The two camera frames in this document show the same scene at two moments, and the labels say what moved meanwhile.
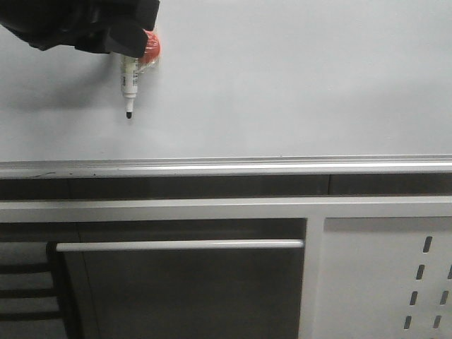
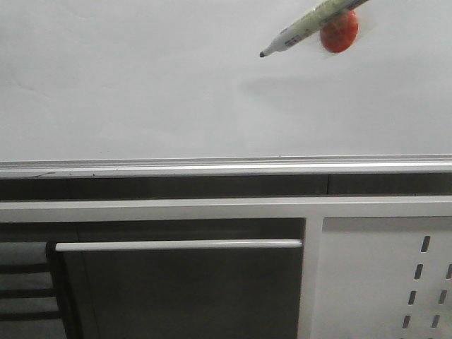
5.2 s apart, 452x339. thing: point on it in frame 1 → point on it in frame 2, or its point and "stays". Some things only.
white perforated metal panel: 385,277 stays
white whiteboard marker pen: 129,71 → 329,13
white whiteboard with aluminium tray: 242,88 stays
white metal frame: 313,210 stays
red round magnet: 152,50 → 340,34
